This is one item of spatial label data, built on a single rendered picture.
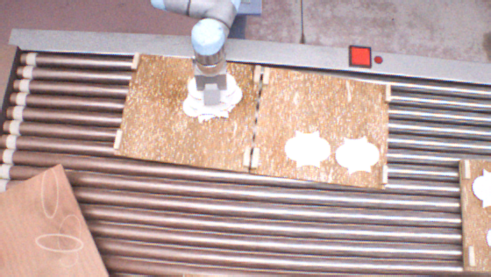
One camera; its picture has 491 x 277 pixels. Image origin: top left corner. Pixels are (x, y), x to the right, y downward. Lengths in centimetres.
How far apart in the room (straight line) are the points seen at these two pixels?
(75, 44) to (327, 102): 86
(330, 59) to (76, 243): 98
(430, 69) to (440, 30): 128
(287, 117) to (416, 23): 160
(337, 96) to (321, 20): 129
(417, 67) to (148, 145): 92
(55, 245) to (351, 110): 96
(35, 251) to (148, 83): 62
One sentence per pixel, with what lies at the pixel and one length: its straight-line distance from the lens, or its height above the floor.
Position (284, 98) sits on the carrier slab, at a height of 94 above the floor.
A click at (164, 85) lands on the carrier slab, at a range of 158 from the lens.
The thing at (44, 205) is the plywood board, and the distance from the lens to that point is 145.
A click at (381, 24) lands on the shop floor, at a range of 291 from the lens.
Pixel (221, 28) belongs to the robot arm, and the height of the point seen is 136.
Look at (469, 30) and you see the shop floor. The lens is 310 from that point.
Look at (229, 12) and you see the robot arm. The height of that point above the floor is 133.
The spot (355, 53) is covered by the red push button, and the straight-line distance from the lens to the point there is 168.
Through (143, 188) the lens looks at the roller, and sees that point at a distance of 151.
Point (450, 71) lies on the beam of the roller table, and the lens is 178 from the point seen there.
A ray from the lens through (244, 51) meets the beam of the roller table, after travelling 165.
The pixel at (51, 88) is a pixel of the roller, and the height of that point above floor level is 92.
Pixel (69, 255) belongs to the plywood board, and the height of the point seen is 104.
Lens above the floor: 236
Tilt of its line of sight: 71 degrees down
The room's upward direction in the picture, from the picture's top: 5 degrees clockwise
